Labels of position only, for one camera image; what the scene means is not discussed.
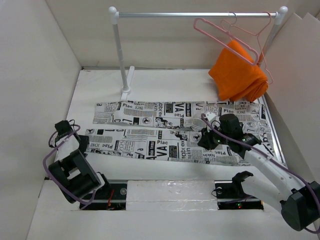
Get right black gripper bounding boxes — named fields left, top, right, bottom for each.
left=196, top=123, right=231, bottom=150

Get newspaper print trousers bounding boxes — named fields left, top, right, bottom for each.
left=85, top=101, right=274, bottom=166

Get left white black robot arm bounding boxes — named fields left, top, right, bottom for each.
left=47, top=120, right=113, bottom=205

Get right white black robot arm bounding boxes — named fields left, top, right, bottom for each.
left=198, top=111, right=320, bottom=232

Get orange garment on hanger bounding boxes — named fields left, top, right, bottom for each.
left=208, top=48, right=269, bottom=102

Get white metal clothes rack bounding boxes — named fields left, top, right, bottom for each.
left=108, top=6, right=288, bottom=101

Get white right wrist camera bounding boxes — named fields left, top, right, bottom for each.
left=201, top=111, right=220, bottom=128

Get aluminium rail right side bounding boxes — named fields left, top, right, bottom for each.
left=261, top=95, right=287, bottom=167

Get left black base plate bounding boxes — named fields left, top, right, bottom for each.
left=79, top=181, right=128, bottom=211

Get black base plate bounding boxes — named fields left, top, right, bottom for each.
left=79, top=181, right=128, bottom=211
left=211, top=180, right=264, bottom=211

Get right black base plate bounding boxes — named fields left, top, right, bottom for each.
left=211, top=180, right=264, bottom=211

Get pink wire hanger with garment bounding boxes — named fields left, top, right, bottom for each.
left=220, top=11, right=274, bottom=85

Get pink wire hanger empty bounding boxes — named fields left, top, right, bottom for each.
left=193, top=11, right=262, bottom=66

